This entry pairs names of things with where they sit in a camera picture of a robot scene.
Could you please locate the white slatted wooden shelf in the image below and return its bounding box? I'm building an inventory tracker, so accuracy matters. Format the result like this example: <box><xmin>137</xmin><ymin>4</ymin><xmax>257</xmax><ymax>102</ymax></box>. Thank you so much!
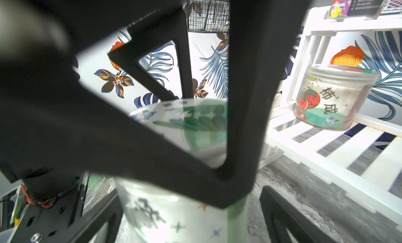
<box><xmin>265</xmin><ymin>7</ymin><xmax>402</xmax><ymax>230</ymax></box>

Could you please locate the jar with green tree lid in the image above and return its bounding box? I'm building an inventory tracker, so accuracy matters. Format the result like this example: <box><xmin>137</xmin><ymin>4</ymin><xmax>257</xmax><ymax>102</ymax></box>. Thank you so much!
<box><xmin>113</xmin><ymin>98</ymin><xmax>249</xmax><ymax>243</ymax></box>

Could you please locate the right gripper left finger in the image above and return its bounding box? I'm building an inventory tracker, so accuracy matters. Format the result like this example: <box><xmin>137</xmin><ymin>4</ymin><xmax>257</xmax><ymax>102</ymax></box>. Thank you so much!
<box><xmin>9</xmin><ymin>190</ymin><xmax>123</xmax><ymax>243</ymax></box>

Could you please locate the black wire basket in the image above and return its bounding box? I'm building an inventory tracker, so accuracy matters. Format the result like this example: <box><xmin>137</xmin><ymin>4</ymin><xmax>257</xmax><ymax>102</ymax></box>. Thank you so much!
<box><xmin>184</xmin><ymin>0</ymin><xmax>230</xmax><ymax>33</ymax></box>

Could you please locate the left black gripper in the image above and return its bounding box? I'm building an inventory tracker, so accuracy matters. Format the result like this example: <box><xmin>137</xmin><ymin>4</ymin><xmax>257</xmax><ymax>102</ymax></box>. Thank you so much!
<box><xmin>1</xmin><ymin>0</ymin><xmax>188</xmax><ymax>183</ymax></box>

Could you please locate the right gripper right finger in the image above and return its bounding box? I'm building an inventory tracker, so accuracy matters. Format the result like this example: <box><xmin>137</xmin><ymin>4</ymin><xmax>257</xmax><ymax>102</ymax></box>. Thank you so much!
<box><xmin>260</xmin><ymin>186</ymin><xmax>334</xmax><ymax>243</ymax></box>

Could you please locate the jar with tomato lid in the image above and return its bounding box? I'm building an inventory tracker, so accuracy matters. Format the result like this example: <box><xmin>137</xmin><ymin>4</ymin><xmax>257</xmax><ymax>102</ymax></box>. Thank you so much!
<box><xmin>294</xmin><ymin>64</ymin><xmax>380</xmax><ymax>131</ymax></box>

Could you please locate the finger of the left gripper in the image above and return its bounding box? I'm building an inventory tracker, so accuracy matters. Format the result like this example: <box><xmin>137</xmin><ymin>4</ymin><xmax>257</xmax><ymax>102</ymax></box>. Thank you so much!
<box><xmin>78</xmin><ymin>0</ymin><xmax>311</xmax><ymax>208</ymax></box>
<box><xmin>108</xmin><ymin>8</ymin><xmax>194</xmax><ymax>101</ymax></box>

